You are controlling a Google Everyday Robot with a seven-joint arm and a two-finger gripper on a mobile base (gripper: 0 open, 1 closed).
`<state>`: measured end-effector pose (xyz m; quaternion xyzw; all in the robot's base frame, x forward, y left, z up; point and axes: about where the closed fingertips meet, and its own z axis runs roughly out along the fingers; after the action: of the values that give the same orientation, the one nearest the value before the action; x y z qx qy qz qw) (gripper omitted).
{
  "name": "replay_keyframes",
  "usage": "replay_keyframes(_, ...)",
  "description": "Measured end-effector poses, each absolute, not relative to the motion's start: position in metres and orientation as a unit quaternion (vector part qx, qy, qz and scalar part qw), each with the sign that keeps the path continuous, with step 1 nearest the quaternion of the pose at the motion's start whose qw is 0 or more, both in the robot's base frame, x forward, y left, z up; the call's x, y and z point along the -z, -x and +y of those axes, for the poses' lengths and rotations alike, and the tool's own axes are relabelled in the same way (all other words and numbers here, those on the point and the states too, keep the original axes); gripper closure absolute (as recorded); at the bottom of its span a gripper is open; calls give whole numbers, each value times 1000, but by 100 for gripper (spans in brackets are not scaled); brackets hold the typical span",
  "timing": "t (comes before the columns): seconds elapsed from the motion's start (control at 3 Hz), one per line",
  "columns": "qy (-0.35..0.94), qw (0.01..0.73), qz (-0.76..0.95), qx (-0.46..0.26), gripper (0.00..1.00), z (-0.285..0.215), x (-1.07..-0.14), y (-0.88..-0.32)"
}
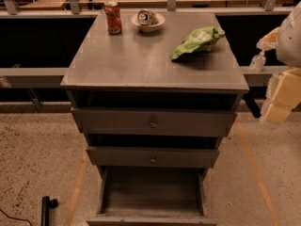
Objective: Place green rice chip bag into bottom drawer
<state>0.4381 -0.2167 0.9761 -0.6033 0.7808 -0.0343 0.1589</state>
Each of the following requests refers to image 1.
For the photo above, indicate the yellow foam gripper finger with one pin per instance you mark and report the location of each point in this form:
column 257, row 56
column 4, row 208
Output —
column 288, row 91
column 276, row 114

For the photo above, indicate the green rice chip bag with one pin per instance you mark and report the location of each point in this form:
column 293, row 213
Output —
column 200, row 40

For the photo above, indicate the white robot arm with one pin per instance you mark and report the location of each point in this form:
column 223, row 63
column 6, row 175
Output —
column 288, row 51

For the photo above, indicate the grey wooden drawer cabinet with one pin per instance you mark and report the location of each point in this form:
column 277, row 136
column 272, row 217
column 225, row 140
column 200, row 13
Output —
column 133, row 70

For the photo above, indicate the grey open bottom drawer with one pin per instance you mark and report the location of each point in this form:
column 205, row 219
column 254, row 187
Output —
column 137, row 196

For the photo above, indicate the grey middle drawer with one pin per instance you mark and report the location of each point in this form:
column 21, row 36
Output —
column 152, row 157

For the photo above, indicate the grey top drawer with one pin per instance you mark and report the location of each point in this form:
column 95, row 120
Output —
column 158, row 122

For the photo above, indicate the clear sanitizer pump bottle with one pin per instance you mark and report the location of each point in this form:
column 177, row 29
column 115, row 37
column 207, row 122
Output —
column 257, row 62

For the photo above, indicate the white ceramic bowl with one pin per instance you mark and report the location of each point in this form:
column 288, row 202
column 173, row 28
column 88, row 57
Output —
column 160, row 19

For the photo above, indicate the crushed silver can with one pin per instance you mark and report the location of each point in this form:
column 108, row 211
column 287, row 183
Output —
column 146, row 17

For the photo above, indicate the red soda can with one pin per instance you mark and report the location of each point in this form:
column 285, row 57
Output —
column 111, row 9

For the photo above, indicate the black floor stand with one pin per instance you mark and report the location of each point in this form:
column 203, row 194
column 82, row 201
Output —
column 46, row 205

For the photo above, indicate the grey metal railing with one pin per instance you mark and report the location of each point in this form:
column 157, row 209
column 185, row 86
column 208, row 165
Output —
column 39, row 38

